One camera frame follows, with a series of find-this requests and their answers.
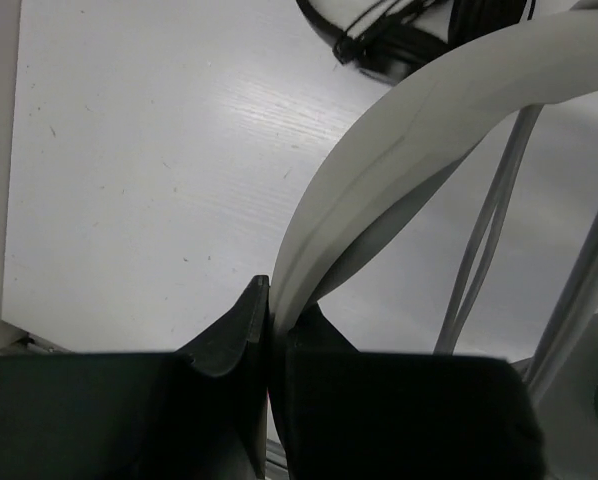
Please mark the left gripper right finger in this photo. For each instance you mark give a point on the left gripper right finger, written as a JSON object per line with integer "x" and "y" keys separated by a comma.
{"x": 343, "y": 413}

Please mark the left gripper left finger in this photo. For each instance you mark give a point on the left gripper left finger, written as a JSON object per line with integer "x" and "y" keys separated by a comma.
{"x": 194, "y": 413}

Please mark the white grey headphones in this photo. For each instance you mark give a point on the white grey headphones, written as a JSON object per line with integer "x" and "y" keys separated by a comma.
{"x": 397, "y": 156}

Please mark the black headphones left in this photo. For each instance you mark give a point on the black headphones left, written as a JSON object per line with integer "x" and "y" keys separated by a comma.
{"x": 383, "y": 42}

